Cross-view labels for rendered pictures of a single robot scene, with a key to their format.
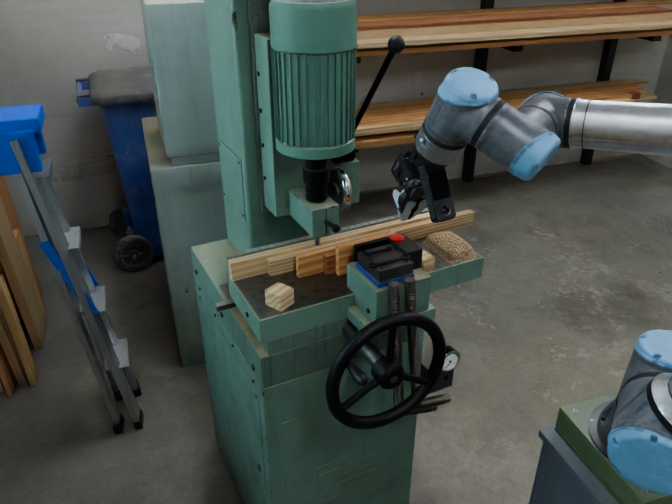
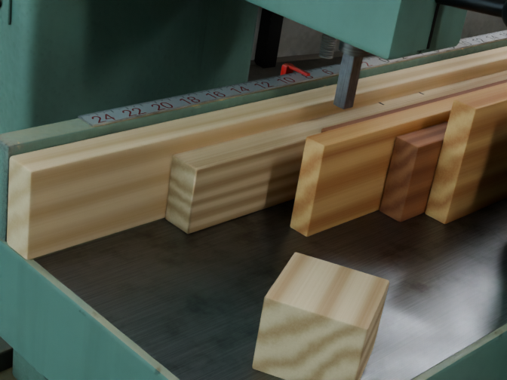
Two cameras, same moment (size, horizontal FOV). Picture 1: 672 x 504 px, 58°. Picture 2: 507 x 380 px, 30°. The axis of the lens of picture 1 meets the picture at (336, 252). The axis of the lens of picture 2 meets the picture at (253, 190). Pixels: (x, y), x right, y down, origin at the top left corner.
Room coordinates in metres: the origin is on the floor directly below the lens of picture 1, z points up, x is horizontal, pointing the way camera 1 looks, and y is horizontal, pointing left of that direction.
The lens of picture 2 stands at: (0.79, 0.29, 1.15)
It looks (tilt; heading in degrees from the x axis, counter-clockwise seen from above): 26 degrees down; 339
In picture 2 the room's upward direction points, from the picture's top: 9 degrees clockwise
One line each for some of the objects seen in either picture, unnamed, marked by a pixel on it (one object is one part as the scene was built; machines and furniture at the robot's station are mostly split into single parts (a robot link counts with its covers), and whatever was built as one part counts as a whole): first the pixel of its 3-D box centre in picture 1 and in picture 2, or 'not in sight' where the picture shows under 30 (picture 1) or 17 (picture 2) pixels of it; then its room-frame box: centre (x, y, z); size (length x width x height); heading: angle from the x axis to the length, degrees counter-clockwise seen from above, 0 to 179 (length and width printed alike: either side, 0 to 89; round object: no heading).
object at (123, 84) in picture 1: (157, 166); not in sight; (3.01, 0.94, 0.48); 0.64 x 0.54 x 0.97; 111
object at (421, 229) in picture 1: (377, 240); (482, 106); (1.37, -0.11, 0.92); 0.60 x 0.02 x 0.04; 117
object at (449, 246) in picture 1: (449, 241); not in sight; (1.36, -0.29, 0.92); 0.14 x 0.09 x 0.04; 27
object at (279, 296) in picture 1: (279, 296); (321, 323); (1.11, 0.12, 0.92); 0.05 x 0.04 x 0.04; 53
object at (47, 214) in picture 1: (73, 283); not in sight; (1.70, 0.87, 0.58); 0.27 x 0.25 x 1.16; 109
